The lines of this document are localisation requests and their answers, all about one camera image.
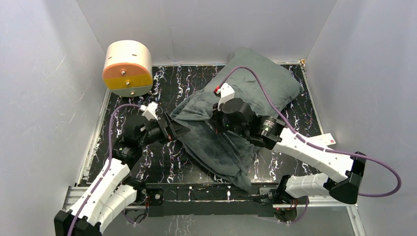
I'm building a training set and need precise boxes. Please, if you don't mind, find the zebra and grey pillowcase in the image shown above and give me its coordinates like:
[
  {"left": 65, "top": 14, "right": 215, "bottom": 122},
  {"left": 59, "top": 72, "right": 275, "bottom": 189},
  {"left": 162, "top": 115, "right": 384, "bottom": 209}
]
[{"left": 170, "top": 48, "right": 305, "bottom": 193}]

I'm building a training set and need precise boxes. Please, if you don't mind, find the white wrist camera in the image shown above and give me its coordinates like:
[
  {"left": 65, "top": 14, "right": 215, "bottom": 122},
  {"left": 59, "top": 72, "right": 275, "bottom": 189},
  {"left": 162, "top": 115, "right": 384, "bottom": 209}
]
[
  {"left": 140, "top": 102, "right": 158, "bottom": 121},
  {"left": 213, "top": 83, "right": 235, "bottom": 111}
]

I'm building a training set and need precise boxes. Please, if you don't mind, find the black front mounting rail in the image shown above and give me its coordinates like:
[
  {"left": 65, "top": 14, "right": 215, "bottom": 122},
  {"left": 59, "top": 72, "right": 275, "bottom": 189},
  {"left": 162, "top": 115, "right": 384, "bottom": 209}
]
[{"left": 146, "top": 182, "right": 278, "bottom": 217}]

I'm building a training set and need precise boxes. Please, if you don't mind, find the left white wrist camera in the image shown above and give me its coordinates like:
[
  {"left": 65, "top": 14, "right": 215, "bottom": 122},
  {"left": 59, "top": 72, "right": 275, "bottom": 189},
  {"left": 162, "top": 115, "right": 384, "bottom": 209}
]
[{"left": 140, "top": 102, "right": 158, "bottom": 121}]

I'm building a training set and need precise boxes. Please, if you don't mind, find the cream and orange cylindrical container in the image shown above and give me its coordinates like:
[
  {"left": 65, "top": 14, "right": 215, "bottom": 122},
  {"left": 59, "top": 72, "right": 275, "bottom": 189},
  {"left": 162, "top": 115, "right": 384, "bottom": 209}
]
[{"left": 102, "top": 40, "right": 153, "bottom": 97}]

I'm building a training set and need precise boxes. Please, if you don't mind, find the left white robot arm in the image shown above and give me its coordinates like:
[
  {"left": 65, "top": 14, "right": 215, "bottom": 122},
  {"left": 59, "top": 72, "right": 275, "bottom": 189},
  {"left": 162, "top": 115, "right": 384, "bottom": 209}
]
[{"left": 54, "top": 113, "right": 190, "bottom": 236}]

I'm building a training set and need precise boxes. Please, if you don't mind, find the white tag card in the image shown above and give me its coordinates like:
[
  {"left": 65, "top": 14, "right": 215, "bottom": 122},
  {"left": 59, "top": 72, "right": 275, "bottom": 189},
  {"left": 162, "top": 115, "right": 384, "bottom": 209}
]
[{"left": 308, "top": 133, "right": 336, "bottom": 147}]

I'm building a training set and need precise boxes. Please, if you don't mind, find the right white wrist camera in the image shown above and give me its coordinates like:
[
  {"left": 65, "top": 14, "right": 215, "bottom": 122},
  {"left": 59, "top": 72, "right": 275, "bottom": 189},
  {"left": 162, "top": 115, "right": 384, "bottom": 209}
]
[{"left": 213, "top": 83, "right": 235, "bottom": 111}]

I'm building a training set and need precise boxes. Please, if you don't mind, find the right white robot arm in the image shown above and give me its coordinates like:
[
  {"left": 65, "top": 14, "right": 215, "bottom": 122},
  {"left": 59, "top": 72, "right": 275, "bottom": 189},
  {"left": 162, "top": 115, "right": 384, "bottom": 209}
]
[{"left": 209, "top": 98, "right": 366, "bottom": 205}]

